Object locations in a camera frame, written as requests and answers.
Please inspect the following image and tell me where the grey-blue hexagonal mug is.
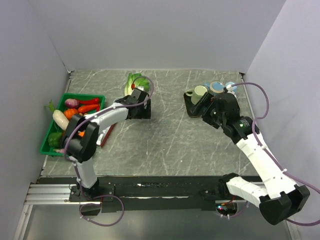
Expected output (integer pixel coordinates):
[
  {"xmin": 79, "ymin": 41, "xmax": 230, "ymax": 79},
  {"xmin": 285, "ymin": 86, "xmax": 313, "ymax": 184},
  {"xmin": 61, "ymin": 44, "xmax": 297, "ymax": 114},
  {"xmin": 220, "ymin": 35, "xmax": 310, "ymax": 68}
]
[{"xmin": 224, "ymin": 81, "xmax": 237, "ymax": 95}]

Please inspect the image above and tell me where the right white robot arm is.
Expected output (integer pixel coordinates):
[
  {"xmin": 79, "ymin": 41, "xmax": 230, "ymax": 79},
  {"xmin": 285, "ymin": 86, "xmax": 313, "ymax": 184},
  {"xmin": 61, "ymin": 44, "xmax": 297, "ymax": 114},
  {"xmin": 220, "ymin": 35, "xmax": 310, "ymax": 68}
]
[{"xmin": 190, "ymin": 92, "xmax": 310, "ymax": 225}]

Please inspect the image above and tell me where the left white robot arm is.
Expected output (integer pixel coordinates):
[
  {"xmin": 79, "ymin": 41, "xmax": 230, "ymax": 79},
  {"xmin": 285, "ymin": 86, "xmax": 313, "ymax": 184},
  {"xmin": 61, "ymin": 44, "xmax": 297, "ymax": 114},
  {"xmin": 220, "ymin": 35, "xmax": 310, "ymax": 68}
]
[{"xmin": 61, "ymin": 88, "xmax": 151, "ymax": 201}]

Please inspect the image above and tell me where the green ceramic mug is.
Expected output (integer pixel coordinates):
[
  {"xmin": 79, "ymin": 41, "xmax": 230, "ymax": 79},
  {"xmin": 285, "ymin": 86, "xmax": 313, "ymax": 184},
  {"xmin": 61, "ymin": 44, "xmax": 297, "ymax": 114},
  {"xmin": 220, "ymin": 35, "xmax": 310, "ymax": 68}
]
[{"xmin": 185, "ymin": 85, "xmax": 208, "ymax": 105}]

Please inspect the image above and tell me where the blue butterfly mug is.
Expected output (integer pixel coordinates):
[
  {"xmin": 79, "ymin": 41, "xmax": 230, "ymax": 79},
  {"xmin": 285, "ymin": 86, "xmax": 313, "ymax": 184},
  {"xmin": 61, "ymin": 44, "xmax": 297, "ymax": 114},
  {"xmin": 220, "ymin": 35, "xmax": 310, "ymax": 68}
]
[{"xmin": 209, "ymin": 81, "xmax": 224, "ymax": 95}]

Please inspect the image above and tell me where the black gold-rimmed tray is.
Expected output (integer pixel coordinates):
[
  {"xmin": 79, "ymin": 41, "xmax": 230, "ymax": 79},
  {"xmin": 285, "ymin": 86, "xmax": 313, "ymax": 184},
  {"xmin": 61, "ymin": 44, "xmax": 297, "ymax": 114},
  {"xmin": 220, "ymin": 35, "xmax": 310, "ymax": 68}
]
[{"xmin": 183, "ymin": 89, "xmax": 208, "ymax": 118}]

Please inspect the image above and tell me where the green lettuce toy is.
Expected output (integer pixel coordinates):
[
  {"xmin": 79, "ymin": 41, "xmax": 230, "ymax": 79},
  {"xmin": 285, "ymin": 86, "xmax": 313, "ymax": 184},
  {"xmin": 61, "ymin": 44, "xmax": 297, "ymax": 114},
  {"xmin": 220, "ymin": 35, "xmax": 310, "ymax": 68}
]
[{"xmin": 124, "ymin": 72, "xmax": 149, "ymax": 96}]

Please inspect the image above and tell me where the red toothpaste box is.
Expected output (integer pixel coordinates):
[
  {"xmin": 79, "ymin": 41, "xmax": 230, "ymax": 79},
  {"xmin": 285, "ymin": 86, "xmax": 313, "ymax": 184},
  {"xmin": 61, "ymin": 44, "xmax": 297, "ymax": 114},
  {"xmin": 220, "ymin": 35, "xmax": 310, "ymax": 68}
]
[{"xmin": 96, "ymin": 124, "xmax": 116, "ymax": 148}]

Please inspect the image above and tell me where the red chili toy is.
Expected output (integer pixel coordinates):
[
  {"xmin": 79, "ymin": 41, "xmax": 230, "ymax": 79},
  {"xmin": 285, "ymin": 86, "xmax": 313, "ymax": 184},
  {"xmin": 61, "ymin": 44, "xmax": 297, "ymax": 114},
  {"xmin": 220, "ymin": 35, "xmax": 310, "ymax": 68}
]
[{"xmin": 76, "ymin": 98, "xmax": 100, "ymax": 105}]

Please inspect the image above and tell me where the orange carrot toy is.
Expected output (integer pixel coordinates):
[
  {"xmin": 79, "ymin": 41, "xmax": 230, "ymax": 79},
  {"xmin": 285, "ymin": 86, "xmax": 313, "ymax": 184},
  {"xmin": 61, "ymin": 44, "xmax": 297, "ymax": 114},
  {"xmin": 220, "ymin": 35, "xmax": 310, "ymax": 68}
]
[{"xmin": 77, "ymin": 104, "xmax": 100, "ymax": 114}]

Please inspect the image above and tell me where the purple onion toy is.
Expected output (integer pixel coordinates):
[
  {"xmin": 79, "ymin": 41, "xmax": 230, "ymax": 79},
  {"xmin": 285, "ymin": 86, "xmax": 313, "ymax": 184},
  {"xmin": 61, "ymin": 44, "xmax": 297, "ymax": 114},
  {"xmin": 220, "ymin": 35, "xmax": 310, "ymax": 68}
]
[{"xmin": 64, "ymin": 98, "xmax": 80, "ymax": 109}]

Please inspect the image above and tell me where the orange pumpkin toy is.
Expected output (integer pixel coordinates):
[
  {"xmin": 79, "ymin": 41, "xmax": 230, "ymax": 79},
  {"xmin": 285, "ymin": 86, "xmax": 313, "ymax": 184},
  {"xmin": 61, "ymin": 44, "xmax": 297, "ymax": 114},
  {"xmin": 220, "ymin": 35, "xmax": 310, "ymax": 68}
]
[{"xmin": 63, "ymin": 108, "xmax": 79, "ymax": 120}]

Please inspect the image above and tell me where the white radish toy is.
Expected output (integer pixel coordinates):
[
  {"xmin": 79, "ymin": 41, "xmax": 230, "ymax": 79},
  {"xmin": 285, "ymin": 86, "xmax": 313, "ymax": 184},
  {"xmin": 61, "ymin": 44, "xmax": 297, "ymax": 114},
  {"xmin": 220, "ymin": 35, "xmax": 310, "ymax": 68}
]
[{"xmin": 52, "ymin": 109, "xmax": 69, "ymax": 131}]

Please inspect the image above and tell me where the green bell pepper toy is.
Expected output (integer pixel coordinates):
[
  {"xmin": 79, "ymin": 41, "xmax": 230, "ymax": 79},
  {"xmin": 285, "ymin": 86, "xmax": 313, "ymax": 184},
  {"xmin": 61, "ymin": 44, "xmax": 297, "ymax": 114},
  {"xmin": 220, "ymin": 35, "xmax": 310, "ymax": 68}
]
[{"xmin": 48, "ymin": 132, "xmax": 63, "ymax": 148}]

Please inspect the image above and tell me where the green vegetable crate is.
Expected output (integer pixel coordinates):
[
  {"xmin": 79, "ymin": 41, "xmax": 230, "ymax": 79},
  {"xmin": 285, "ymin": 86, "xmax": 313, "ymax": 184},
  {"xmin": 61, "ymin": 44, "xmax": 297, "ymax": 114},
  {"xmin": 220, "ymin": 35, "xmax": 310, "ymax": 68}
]
[{"xmin": 40, "ymin": 93, "xmax": 105, "ymax": 157}]

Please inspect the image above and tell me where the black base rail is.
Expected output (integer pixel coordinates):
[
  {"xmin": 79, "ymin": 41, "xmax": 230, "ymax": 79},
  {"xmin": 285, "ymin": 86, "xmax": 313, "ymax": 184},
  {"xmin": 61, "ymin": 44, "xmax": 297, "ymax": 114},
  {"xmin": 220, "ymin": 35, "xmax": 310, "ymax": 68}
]
[{"xmin": 69, "ymin": 176, "xmax": 242, "ymax": 213}]

